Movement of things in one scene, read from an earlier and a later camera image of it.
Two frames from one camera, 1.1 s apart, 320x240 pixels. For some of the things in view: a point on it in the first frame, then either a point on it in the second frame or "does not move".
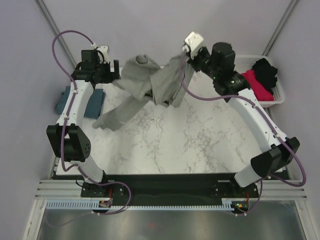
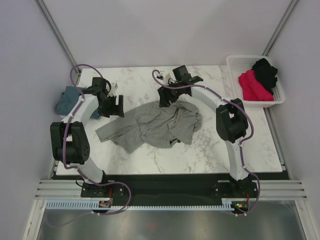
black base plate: x=123 y=186 does not move
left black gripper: x=110 y=75 → x=115 y=110
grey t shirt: x=141 y=79 → x=152 y=124
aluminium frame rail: x=72 y=189 does not move
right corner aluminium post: x=279 y=28 does not move
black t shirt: x=266 y=73 does not move
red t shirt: x=261 y=93 does not move
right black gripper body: x=201 y=61 → x=173 y=93
